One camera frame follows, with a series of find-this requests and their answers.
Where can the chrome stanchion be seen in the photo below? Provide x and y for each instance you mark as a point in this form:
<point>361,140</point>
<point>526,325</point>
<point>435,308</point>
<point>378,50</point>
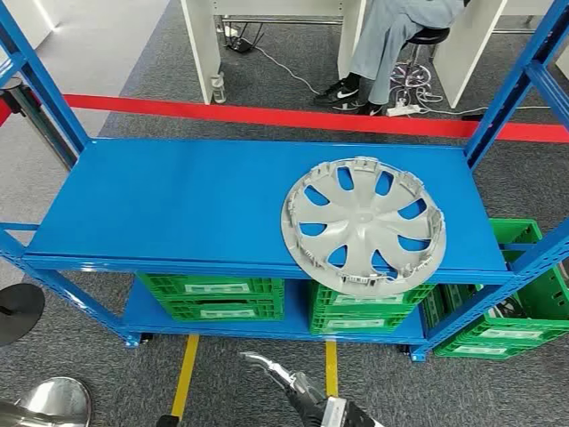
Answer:
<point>57,401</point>

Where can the white power strip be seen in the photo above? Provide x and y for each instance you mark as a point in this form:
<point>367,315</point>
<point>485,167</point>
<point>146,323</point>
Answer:
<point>402,109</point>

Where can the green plastic crate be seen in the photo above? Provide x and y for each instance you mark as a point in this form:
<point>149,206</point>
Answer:
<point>324,297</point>
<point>489,352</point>
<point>546,300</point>
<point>320,324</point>
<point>266,286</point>
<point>266,311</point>

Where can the black stool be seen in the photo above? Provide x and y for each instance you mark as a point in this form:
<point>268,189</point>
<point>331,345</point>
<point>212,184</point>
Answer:
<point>426,35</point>

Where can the clear bottle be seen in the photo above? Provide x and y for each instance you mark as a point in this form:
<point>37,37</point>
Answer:
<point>217,91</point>

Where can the dark stanchion post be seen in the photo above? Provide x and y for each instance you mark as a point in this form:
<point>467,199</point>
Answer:
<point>40,121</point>

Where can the black power adapter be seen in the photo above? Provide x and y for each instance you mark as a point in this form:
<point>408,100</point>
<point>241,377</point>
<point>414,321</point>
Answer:
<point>473,117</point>

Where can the red barrier belt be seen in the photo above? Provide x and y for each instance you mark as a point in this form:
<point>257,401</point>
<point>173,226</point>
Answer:
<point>266,115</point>
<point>4,112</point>

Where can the blue metal shelf rack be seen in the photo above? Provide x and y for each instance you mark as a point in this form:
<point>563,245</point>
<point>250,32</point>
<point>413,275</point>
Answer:
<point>177,194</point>

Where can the black round stanchion base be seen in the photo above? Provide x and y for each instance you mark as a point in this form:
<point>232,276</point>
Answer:
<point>19,315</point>

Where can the grey plastic hubcap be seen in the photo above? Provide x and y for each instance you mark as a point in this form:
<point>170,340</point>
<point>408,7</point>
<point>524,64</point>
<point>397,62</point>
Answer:
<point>364,218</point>

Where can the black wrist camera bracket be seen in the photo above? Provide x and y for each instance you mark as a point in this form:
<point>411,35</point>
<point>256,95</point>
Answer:
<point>362,417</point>

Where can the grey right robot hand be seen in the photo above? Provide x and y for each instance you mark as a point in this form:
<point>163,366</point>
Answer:
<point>302,395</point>

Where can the person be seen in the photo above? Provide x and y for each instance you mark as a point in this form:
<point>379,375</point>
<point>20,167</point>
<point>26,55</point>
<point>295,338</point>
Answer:
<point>391,35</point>

